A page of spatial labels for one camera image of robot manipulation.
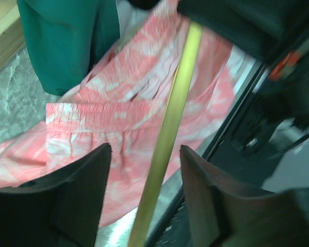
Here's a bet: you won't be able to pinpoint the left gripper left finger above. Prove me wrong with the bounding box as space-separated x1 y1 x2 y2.
0 143 111 246

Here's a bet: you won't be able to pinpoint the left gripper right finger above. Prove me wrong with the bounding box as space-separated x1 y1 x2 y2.
180 145 309 246

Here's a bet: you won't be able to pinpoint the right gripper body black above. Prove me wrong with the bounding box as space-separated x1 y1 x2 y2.
177 1 309 62

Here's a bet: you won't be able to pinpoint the yellow clothes hanger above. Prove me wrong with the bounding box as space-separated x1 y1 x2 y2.
127 22 202 247

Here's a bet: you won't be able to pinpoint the pink patterned shorts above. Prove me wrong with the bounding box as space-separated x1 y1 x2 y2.
0 0 235 228

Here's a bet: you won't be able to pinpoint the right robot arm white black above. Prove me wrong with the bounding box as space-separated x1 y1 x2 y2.
177 1 309 185

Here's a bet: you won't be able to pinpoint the teal green shorts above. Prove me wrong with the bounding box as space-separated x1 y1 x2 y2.
17 0 119 96

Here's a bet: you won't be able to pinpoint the wooden clothes rack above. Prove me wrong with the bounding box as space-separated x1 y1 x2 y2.
0 0 25 69

